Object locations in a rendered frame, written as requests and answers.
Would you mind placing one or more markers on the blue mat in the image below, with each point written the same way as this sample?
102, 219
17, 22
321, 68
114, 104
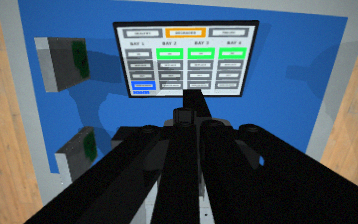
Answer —
292, 60

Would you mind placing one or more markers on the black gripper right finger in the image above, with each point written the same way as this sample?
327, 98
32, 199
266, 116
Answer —
305, 191

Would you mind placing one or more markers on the black-framed status screen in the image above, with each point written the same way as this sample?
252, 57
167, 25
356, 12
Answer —
161, 58

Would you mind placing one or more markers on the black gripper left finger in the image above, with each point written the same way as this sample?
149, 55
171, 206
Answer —
113, 189

